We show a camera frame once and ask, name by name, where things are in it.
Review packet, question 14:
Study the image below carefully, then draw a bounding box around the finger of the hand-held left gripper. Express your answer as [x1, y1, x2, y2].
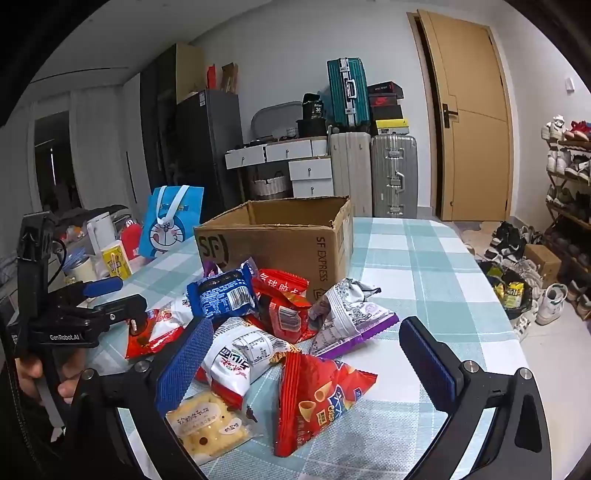
[69, 276, 124, 302]
[91, 294, 149, 339]

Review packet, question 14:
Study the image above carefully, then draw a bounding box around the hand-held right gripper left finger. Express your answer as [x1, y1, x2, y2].
[69, 318, 215, 480]

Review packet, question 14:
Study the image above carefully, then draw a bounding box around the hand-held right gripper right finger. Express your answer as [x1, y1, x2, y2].
[398, 316, 555, 480]

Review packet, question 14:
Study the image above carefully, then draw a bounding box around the blue cookie packet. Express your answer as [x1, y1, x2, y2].
[186, 258, 258, 319]

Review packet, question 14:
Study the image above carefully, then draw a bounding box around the silver purple snack packet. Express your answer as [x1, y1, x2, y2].
[308, 278, 400, 358]

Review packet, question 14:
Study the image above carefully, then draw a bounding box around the brown cardboard box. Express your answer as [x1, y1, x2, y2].
[194, 196, 355, 301]

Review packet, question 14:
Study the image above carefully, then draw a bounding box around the person's left hand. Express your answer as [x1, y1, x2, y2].
[15, 355, 88, 404]

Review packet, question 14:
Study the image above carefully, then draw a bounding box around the white mug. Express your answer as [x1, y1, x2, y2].
[65, 256, 95, 284]

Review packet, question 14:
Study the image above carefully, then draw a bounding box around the small yellow box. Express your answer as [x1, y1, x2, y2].
[100, 240, 130, 280]

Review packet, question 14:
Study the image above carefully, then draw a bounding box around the red white snack packet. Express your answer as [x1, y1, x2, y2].
[124, 295, 197, 361]

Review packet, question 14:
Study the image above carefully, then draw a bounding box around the red cartoon box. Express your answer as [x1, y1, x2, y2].
[121, 220, 144, 261]

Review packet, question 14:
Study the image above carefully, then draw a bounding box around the white red snack bag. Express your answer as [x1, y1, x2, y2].
[196, 318, 289, 409]

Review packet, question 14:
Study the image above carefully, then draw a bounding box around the white kettle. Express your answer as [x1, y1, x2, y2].
[87, 213, 122, 259]

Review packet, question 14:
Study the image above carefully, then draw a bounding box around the yellow cake packet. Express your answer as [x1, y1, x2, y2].
[165, 390, 257, 467]

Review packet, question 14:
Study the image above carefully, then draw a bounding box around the blue cartoon gift bag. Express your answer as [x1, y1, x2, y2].
[139, 185, 205, 259]

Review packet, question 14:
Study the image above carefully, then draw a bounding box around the black trash bin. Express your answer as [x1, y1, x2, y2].
[478, 261, 539, 321]

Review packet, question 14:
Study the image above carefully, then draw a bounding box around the dark red snack packet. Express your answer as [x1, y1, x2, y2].
[252, 268, 319, 344]

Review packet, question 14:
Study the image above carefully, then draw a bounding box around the red corn chip packet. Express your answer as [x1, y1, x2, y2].
[272, 353, 378, 457]

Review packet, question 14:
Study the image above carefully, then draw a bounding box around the pile of loose shoes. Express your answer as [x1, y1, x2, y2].
[480, 222, 591, 342]

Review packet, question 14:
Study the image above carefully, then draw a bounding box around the small brown carton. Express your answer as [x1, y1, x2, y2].
[524, 244, 561, 278]

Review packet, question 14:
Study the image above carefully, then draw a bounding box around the dark refrigerator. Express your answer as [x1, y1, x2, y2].
[175, 89, 245, 208]

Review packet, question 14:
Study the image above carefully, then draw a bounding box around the woven laundry basket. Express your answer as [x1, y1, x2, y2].
[249, 172, 291, 200]

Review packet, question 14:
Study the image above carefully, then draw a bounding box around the silver suitcase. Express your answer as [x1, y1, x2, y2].
[370, 134, 419, 219]

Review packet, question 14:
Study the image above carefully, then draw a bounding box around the wooden shoe rack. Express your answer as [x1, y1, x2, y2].
[542, 134, 591, 287]

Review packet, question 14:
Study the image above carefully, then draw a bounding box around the beige suitcase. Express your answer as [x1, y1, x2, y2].
[329, 131, 373, 217]

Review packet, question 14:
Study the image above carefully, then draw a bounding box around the white drawer desk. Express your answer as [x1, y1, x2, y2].
[225, 137, 334, 199]

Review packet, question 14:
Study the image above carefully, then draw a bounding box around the tan wooden door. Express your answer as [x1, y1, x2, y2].
[418, 10, 513, 222]

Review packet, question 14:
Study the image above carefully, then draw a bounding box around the grey arched mirror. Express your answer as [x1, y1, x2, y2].
[250, 102, 303, 141]

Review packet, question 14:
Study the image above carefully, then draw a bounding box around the brown paper bag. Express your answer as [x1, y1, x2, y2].
[221, 62, 240, 94]

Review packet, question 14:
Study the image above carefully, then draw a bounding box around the yellow black shoe box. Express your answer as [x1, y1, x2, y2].
[375, 119, 409, 136]

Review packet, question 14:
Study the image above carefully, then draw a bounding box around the shoe rack with shoes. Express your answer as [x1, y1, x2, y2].
[541, 115, 591, 217]

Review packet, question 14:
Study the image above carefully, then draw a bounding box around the black printed bag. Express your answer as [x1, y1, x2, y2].
[302, 93, 328, 121]

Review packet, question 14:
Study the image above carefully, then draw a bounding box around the teal suitcase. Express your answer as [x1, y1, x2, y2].
[327, 58, 370, 130]

